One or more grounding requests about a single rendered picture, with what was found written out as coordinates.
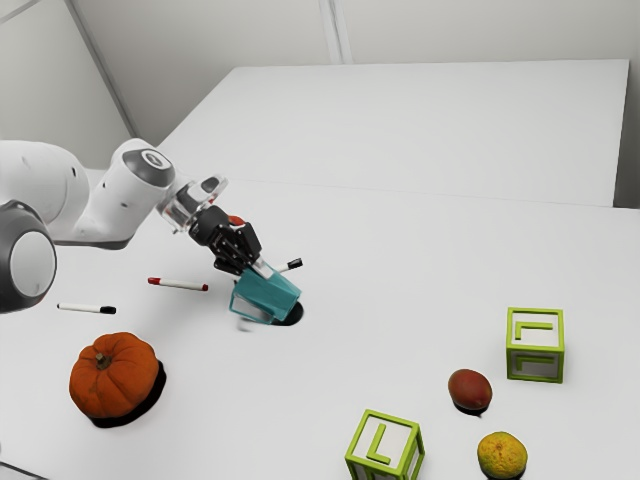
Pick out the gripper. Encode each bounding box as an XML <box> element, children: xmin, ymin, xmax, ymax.
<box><xmin>189</xmin><ymin>205</ymin><xmax>277</xmax><ymax>281</ymax></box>

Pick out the white marker with red caps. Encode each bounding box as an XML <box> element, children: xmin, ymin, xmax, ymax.
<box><xmin>147</xmin><ymin>276</ymin><xmax>209</xmax><ymax>293</ymax></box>

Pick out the yellow-green citrus fruit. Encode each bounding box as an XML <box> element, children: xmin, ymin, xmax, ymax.
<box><xmin>476</xmin><ymin>431</ymin><xmax>529</xmax><ymax>480</ymax></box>

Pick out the orange pumpkin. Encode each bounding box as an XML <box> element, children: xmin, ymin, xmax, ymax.
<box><xmin>68</xmin><ymin>332</ymin><xmax>160</xmax><ymax>420</ymax></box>

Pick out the teal faceted mug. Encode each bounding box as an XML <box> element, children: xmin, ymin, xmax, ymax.
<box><xmin>228</xmin><ymin>260</ymin><xmax>304</xmax><ymax>326</ymax></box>

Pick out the red mango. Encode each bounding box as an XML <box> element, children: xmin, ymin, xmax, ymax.
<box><xmin>447</xmin><ymin>368</ymin><xmax>493</xmax><ymax>411</ymax></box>

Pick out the green letter block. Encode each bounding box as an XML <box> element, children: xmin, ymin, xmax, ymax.
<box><xmin>505</xmin><ymin>306</ymin><xmax>566</xmax><ymax>384</ymax></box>
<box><xmin>343</xmin><ymin>409</ymin><xmax>426</xmax><ymax>480</ymax></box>

